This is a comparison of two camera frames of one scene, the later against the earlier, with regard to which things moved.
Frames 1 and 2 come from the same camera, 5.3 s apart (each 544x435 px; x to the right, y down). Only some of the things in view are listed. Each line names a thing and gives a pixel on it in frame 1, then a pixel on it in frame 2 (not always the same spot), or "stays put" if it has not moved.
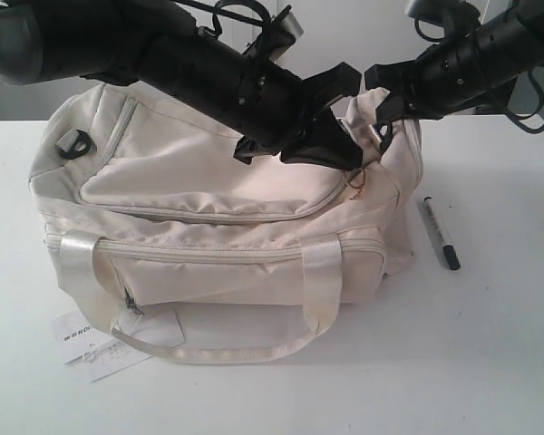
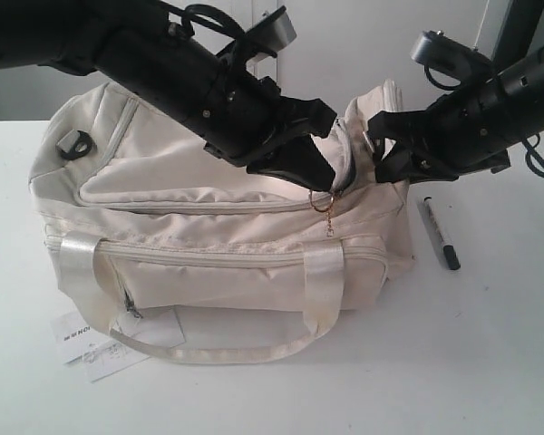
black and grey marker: (449, 250) stays put
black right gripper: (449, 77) -> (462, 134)
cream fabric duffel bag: (189, 255) stays put
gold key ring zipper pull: (358, 183) -> (330, 232)
